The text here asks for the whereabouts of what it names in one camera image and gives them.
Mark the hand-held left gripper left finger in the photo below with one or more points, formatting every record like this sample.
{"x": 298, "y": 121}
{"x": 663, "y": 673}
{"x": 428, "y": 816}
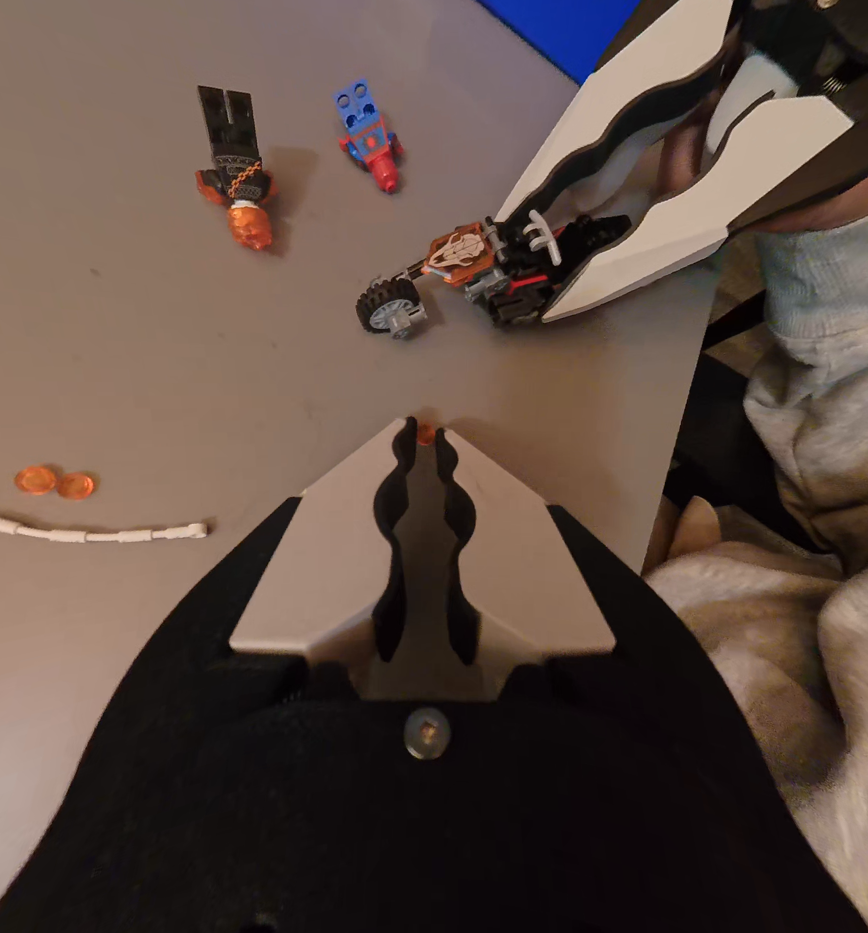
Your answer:
{"x": 310, "y": 576}

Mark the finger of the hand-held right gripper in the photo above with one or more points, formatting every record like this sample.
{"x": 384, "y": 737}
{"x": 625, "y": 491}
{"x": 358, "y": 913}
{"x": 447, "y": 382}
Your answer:
{"x": 740, "y": 167}
{"x": 623, "y": 80}

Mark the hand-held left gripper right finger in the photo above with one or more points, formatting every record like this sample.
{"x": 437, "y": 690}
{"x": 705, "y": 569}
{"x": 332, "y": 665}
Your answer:
{"x": 528, "y": 583}

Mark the black lego motorcycle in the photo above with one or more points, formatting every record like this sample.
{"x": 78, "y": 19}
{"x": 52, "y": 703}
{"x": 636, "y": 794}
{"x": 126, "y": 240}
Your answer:
{"x": 506, "y": 277}

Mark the person's right forearm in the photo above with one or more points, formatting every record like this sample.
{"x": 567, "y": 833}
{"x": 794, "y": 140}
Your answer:
{"x": 820, "y": 215}

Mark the blue red lego minifigure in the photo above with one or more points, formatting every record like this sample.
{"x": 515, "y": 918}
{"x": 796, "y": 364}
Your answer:
{"x": 368, "y": 138}

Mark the black flame-head lego minifigure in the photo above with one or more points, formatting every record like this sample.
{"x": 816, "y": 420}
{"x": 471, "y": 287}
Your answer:
{"x": 237, "y": 175}

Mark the person's right hand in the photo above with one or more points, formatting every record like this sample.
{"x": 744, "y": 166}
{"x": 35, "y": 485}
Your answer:
{"x": 685, "y": 153}

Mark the blue plastic bin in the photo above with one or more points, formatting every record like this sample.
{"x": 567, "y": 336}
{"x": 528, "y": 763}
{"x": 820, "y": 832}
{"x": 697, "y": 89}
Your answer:
{"x": 550, "y": 29}

